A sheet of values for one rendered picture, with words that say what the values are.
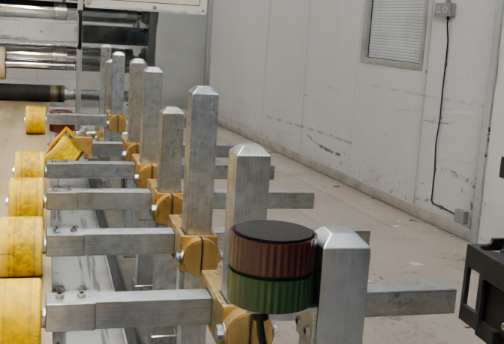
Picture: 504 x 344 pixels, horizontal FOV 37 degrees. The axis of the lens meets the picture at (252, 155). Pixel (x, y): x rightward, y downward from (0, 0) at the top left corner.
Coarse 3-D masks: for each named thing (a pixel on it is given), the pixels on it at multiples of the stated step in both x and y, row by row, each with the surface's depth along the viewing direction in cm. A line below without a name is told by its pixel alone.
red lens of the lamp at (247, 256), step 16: (240, 240) 50; (240, 256) 50; (256, 256) 49; (272, 256) 49; (288, 256) 49; (304, 256) 50; (256, 272) 49; (272, 272) 49; (288, 272) 49; (304, 272) 50
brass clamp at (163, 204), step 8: (152, 184) 130; (152, 192) 127; (160, 192) 125; (168, 192) 125; (176, 192) 125; (152, 200) 127; (160, 200) 123; (168, 200) 122; (176, 200) 123; (152, 208) 123; (160, 208) 122; (168, 208) 123; (176, 208) 123; (152, 216) 127; (160, 216) 123
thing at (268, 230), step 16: (240, 224) 53; (256, 224) 53; (272, 224) 53; (288, 224) 54; (256, 240) 50; (272, 240) 49; (288, 240) 50; (304, 240) 50; (240, 272) 50; (256, 320) 52; (304, 320) 54; (304, 336) 54
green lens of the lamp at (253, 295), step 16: (240, 288) 50; (256, 288) 50; (272, 288) 49; (288, 288) 50; (304, 288) 50; (240, 304) 50; (256, 304) 50; (272, 304) 50; (288, 304) 50; (304, 304) 51
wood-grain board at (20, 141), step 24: (0, 120) 243; (0, 144) 200; (24, 144) 202; (0, 168) 170; (0, 192) 148; (0, 216) 130; (48, 216) 132; (48, 264) 107; (48, 288) 98; (48, 336) 83
